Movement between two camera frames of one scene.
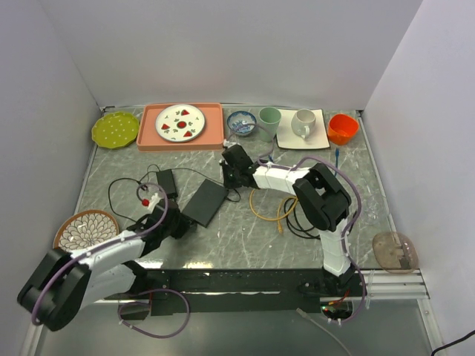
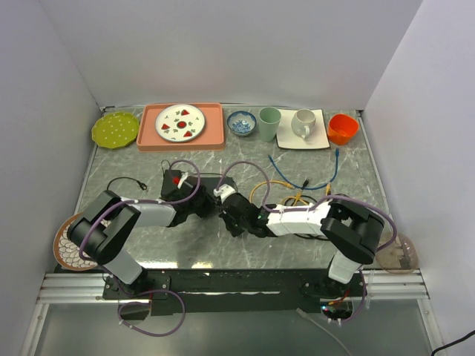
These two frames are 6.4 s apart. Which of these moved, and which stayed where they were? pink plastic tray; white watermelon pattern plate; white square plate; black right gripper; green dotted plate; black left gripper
Moved: black left gripper; black right gripper
Stayed: white watermelon pattern plate; white square plate; green dotted plate; pink plastic tray
